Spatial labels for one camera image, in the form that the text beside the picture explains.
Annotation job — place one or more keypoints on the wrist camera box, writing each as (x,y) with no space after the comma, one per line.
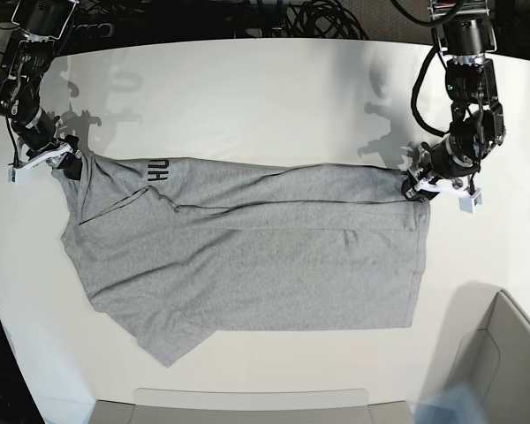
(470,201)
(18,176)

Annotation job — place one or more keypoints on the grey tray bottom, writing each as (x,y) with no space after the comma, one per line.
(181,406)

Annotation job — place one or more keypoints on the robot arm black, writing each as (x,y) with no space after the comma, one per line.
(462,38)
(42,30)

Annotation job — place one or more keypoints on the grey T-shirt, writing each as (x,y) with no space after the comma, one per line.
(174,250)

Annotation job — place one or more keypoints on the gripper body white-black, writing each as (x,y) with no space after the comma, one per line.
(438,169)
(54,155)

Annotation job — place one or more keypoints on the grey box right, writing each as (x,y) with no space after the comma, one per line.
(490,378)

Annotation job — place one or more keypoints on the blue blurred object corner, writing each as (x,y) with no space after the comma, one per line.
(450,404)

